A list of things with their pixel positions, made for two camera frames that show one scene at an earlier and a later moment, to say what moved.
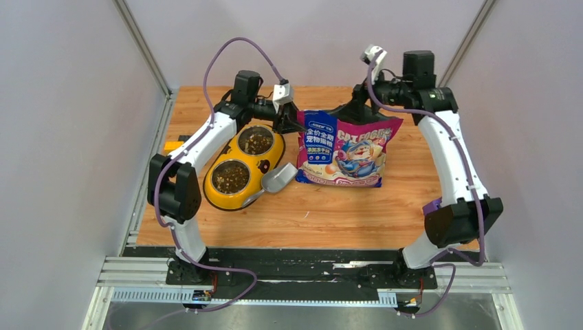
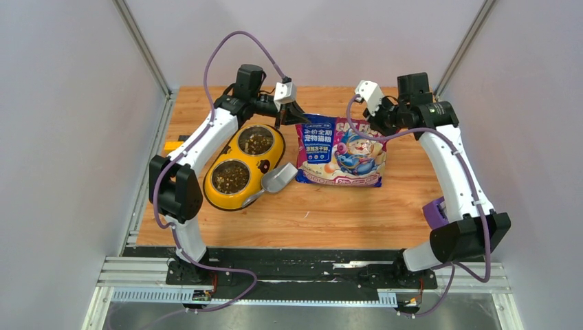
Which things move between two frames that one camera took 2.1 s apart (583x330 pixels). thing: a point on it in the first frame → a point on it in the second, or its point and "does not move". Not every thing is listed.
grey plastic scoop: x=274 y=179 does not move
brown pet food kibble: x=232 y=177 does not move
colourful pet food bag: x=341 y=151 does not move
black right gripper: x=354 y=109 → x=376 y=120
